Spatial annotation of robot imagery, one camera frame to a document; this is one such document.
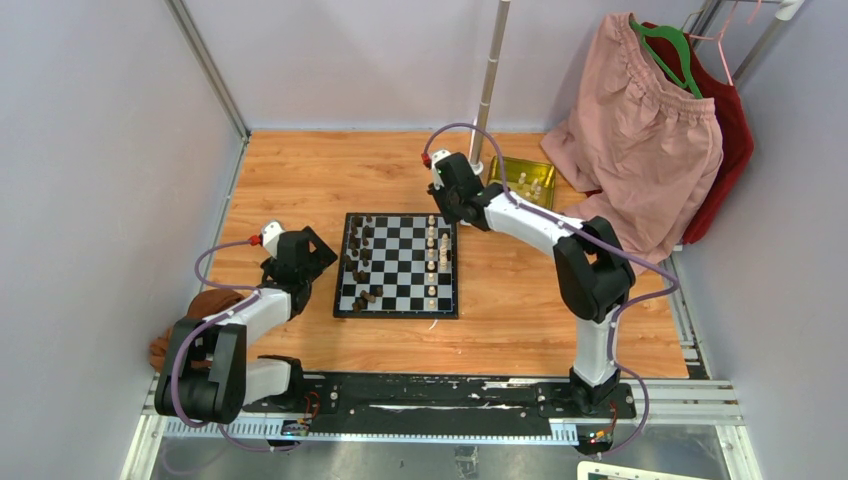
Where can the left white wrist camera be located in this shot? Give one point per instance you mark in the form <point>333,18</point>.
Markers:
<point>268,237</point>

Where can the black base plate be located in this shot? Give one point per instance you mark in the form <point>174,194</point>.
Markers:
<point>442,405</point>

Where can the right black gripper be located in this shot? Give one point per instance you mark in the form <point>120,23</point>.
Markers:
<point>438,194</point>

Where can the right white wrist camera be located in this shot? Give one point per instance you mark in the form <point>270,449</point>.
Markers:
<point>430,159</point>

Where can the yellow metal tin tray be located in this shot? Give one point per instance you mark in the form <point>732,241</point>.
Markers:
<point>533,181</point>

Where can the red hanging garment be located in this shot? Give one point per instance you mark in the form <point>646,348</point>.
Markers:
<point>737,145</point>

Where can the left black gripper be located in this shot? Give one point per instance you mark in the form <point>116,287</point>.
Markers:
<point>320,258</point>

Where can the brown crumpled cloth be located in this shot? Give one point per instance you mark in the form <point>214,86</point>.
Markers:
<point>206,303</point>

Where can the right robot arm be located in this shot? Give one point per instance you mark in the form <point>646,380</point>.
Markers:
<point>594,282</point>

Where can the pink wire hanger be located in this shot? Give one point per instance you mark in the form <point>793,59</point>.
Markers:
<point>699,23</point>

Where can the black white chess board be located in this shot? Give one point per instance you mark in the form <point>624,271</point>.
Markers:
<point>383,268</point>

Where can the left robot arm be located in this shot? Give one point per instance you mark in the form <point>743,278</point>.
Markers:
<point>207,376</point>

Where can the pink hanging garment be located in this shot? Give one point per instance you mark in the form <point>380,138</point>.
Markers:
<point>644,151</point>

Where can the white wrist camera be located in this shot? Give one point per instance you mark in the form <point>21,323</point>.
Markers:
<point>430,159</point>
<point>268,237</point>

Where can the silver rack pole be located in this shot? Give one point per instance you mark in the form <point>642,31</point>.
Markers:
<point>493,57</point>

